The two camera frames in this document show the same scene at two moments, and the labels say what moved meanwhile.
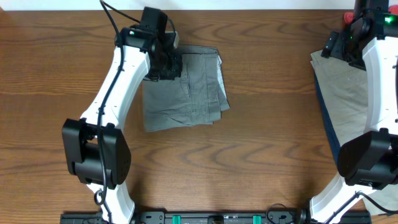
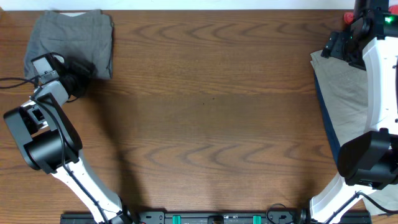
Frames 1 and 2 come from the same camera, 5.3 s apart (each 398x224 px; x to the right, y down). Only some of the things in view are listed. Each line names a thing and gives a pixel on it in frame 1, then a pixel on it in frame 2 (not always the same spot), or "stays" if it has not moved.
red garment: (348, 17) stays
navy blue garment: (336, 141) stays
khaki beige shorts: (344, 85) stays
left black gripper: (176, 71) to (88, 70)
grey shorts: (196, 97) to (88, 37)
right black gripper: (335, 46) stays
